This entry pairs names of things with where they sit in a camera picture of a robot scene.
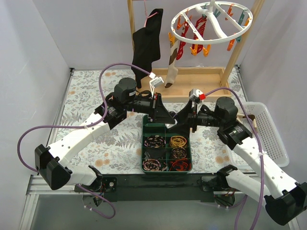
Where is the red christmas sock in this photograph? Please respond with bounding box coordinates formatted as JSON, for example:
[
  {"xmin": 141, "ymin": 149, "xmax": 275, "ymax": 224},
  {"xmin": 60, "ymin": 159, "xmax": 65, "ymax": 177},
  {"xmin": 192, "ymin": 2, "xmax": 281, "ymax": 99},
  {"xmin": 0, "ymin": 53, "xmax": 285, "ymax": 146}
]
[
  {"xmin": 176, "ymin": 22, "xmax": 189, "ymax": 60},
  {"xmin": 194, "ymin": 16, "xmax": 207, "ymax": 37}
]

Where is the wooden tray base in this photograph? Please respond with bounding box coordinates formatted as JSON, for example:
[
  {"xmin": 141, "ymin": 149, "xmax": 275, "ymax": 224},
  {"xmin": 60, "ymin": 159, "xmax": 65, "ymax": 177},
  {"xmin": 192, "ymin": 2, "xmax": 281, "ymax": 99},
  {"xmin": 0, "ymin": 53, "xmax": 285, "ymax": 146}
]
[{"xmin": 139, "ymin": 67, "xmax": 232, "ymax": 103}]

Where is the white plastic basket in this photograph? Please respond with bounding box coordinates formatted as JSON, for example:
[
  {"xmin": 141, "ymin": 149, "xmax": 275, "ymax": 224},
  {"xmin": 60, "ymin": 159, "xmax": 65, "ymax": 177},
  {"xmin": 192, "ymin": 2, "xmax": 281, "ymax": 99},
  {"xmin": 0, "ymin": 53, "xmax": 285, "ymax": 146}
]
[{"xmin": 226, "ymin": 102, "xmax": 289, "ymax": 172}]

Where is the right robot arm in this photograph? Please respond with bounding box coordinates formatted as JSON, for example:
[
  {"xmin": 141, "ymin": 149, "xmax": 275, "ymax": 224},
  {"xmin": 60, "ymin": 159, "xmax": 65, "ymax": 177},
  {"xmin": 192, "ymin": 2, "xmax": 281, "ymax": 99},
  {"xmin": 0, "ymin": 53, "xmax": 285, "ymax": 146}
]
[{"xmin": 171, "ymin": 97, "xmax": 307, "ymax": 226}]

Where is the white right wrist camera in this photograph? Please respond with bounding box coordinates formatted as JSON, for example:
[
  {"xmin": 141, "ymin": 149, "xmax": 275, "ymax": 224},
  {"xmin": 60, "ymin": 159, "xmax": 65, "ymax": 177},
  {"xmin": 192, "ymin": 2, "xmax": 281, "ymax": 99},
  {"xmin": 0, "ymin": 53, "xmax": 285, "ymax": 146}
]
[{"xmin": 189, "ymin": 89, "xmax": 206, "ymax": 104}]

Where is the yellow rolled tie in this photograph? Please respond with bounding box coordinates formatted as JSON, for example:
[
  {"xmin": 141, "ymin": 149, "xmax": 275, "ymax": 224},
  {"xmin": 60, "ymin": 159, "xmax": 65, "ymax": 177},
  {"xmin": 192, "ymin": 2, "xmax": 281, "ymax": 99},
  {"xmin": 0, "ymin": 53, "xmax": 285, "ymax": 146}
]
[{"xmin": 169, "ymin": 136, "xmax": 188, "ymax": 148}]

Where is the black gold paisley rolled tie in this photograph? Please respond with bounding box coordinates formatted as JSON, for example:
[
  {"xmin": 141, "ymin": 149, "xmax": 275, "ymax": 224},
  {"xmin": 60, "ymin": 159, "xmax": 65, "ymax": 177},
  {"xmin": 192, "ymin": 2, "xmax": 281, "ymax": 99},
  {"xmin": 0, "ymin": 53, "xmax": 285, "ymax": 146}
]
[{"xmin": 170, "ymin": 147, "xmax": 188, "ymax": 160}]

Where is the green divided organizer box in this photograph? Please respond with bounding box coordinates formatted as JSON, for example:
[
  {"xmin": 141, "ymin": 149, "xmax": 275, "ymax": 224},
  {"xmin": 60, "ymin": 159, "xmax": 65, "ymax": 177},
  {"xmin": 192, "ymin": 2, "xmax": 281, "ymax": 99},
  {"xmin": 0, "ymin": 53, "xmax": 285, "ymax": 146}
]
[{"xmin": 141, "ymin": 115, "xmax": 192, "ymax": 175}]

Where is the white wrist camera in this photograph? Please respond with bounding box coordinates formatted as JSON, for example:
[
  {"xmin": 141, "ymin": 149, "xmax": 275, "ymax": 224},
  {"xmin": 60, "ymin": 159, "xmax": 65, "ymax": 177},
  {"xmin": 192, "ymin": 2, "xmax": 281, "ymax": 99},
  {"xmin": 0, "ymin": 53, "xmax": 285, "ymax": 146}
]
[
  {"xmin": 189, "ymin": 89, "xmax": 206, "ymax": 104},
  {"xmin": 149, "ymin": 77, "xmax": 164, "ymax": 97}
]

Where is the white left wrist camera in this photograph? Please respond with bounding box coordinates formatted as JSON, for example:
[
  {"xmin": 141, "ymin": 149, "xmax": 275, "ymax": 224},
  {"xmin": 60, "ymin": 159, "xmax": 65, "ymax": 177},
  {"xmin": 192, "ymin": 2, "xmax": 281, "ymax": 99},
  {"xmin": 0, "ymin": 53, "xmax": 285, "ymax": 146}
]
[{"xmin": 149, "ymin": 77, "xmax": 164, "ymax": 97}]

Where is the left wooden rack post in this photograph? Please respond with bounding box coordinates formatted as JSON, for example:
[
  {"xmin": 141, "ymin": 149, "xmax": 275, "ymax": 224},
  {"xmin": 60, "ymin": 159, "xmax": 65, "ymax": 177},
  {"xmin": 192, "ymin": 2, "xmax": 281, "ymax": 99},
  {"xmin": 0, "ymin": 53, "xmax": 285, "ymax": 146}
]
[{"xmin": 127, "ymin": 0, "xmax": 135, "ymax": 51}]

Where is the brown beige striped sock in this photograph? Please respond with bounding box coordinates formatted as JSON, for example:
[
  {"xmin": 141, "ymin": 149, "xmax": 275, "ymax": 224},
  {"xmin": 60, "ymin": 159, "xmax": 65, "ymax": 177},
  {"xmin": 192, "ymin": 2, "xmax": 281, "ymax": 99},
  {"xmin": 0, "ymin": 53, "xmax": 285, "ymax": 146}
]
[{"xmin": 236, "ymin": 114, "xmax": 258, "ymax": 135}]

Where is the yellow-orange clothes clip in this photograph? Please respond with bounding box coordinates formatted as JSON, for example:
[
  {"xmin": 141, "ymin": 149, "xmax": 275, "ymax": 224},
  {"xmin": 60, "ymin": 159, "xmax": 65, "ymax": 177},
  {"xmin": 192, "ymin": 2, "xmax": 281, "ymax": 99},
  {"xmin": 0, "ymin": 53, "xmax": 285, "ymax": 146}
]
[{"xmin": 202, "ymin": 44, "xmax": 211, "ymax": 57}]

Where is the black orange rolled tie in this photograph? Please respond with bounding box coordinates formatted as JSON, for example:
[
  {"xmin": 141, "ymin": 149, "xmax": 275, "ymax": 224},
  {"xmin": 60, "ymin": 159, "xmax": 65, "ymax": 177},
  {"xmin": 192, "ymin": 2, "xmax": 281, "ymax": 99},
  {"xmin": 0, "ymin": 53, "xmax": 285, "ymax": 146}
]
[{"xmin": 170, "ymin": 158, "xmax": 192, "ymax": 172}]

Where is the white round clip hanger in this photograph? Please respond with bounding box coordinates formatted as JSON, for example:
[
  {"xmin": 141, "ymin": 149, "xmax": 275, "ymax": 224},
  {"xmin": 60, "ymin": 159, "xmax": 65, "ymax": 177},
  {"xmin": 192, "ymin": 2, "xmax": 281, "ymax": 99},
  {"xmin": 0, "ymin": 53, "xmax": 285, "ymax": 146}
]
[{"xmin": 170, "ymin": 0, "xmax": 253, "ymax": 45}]

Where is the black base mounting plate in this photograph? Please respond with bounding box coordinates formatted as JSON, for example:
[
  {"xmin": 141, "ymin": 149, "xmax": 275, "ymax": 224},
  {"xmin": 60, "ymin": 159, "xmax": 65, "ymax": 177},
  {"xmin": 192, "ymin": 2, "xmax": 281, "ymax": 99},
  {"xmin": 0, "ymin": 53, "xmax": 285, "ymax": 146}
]
[{"xmin": 74, "ymin": 174, "xmax": 246, "ymax": 203}]

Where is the wooden rack post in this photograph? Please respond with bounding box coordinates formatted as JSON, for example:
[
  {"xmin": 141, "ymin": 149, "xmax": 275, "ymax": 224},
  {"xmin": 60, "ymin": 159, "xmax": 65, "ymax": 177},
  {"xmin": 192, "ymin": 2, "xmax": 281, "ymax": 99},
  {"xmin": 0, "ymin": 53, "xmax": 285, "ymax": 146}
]
[
  {"xmin": 221, "ymin": 0, "xmax": 265, "ymax": 87},
  {"xmin": 127, "ymin": 0, "xmax": 135, "ymax": 51}
]

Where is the floral tablecloth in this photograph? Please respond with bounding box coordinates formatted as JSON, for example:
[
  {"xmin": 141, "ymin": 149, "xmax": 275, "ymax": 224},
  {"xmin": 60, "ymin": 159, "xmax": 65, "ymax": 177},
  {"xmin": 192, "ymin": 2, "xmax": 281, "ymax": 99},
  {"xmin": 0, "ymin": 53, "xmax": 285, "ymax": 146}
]
[{"xmin": 59, "ymin": 70, "xmax": 230, "ymax": 174}]

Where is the black white patterned rolled tie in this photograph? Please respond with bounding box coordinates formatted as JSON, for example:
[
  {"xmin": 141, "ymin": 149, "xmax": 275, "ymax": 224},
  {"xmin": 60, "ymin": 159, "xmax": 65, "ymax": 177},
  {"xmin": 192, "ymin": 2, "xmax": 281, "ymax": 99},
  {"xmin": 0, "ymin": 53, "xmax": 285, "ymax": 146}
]
[{"xmin": 144, "ymin": 135, "xmax": 166, "ymax": 148}]

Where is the purple cable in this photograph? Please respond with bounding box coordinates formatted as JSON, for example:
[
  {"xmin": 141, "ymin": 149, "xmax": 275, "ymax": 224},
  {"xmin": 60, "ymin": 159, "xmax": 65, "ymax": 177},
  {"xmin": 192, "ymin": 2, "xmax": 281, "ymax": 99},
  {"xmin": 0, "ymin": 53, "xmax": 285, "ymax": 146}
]
[
  {"xmin": 205, "ymin": 87, "xmax": 265, "ymax": 230},
  {"xmin": 17, "ymin": 62, "xmax": 156, "ymax": 219}
]

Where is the aluminium frame rail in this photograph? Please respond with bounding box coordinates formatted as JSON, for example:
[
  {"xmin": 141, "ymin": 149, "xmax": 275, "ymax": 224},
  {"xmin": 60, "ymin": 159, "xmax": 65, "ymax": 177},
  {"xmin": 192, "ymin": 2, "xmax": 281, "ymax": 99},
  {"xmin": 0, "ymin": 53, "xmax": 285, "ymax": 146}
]
[{"xmin": 19, "ymin": 175, "xmax": 83, "ymax": 230}]

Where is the teal clothes clip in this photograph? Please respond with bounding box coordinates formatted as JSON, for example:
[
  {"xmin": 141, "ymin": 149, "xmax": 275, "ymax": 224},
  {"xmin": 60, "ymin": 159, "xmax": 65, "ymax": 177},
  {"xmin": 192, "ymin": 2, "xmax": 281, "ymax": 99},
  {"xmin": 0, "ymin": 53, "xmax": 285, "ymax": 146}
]
[{"xmin": 236, "ymin": 10, "xmax": 246, "ymax": 43}]

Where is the black hanging garment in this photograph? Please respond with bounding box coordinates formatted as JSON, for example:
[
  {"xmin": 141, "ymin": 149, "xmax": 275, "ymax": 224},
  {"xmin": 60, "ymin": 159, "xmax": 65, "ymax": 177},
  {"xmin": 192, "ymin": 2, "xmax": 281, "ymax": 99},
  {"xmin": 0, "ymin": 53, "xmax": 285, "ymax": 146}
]
[{"xmin": 131, "ymin": 9, "xmax": 164, "ymax": 89}]

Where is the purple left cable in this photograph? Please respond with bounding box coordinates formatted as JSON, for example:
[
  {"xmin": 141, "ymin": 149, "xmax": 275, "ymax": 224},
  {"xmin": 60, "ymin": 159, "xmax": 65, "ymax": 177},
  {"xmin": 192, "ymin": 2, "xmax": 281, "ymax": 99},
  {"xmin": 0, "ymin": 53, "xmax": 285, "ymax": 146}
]
[{"xmin": 17, "ymin": 62, "xmax": 156, "ymax": 219}]

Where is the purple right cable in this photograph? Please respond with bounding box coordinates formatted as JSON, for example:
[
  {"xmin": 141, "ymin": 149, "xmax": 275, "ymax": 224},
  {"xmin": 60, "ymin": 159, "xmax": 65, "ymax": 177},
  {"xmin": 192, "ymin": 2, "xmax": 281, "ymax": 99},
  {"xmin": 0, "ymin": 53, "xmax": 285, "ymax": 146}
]
[{"xmin": 205, "ymin": 87, "xmax": 265, "ymax": 230}]

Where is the orange clothes clip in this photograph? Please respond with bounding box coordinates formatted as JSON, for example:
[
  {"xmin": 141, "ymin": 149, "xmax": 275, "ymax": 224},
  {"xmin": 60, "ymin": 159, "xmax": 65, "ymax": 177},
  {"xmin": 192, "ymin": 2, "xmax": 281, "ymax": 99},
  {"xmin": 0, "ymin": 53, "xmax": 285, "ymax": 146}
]
[{"xmin": 190, "ymin": 44, "xmax": 203, "ymax": 56}]

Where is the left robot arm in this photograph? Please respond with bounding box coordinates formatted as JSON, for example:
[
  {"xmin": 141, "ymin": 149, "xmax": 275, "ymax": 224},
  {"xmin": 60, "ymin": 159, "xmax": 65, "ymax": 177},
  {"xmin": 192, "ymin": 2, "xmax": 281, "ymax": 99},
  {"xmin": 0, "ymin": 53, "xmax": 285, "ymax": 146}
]
[{"xmin": 35, "ymin": 77, "xmax": 175, "ymax": 192}]

